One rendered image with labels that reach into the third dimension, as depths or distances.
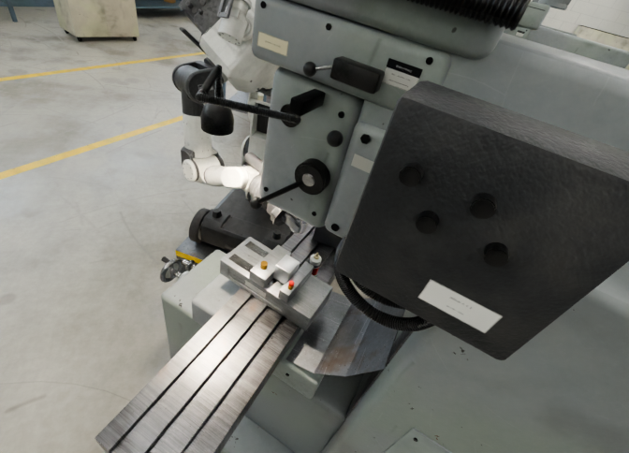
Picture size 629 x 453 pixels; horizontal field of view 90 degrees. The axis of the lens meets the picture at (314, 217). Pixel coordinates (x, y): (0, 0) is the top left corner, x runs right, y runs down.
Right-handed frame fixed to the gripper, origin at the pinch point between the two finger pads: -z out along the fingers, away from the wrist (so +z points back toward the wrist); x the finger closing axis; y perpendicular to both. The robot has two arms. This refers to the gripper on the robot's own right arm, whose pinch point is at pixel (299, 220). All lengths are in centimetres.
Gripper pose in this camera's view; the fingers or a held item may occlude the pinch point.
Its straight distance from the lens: 86.9
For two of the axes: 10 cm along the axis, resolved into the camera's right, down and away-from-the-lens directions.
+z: -6.8, -5.8, 4.5
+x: 7.0, -3.3, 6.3
